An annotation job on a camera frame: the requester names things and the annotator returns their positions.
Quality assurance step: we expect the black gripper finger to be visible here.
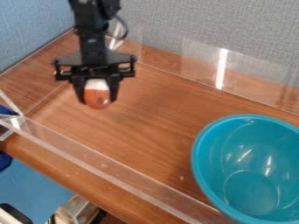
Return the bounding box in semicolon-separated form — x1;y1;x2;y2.
107;76;120;102
72;80;85;103

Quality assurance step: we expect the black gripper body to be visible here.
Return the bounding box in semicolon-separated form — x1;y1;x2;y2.
52;50;136;81

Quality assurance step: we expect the brown and white toy mushroom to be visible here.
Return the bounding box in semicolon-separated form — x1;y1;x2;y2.
84;79;111;109

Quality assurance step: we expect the blue plastic bowl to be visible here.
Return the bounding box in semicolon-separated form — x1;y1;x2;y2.
191;114;299;224

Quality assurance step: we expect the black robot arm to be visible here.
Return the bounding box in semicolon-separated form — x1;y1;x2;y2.
53;0;136;109

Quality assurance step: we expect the clear acrylic front barrier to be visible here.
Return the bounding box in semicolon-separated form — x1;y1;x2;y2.
6;117;236;224

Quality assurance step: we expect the clear acrylic barrier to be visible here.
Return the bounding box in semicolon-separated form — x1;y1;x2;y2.
6;117;236;224
116;27;299;115

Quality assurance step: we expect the blue object at left edge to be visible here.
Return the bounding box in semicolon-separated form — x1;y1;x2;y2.
0;104;18;172

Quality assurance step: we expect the clear acrylic back barrier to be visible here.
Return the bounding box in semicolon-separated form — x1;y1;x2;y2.
116;27;299;115

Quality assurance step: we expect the clear plastic box below table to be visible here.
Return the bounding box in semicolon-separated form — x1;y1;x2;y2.
46;195;99;224

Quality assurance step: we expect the black and white object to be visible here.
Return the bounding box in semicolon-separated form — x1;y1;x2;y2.
0;203;33;224

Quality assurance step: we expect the clear acrylic corner bracket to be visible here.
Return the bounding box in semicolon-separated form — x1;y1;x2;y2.
105;20;125;50

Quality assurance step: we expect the clear acrylic left bracket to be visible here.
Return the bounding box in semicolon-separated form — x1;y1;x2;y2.
0;89;24;142

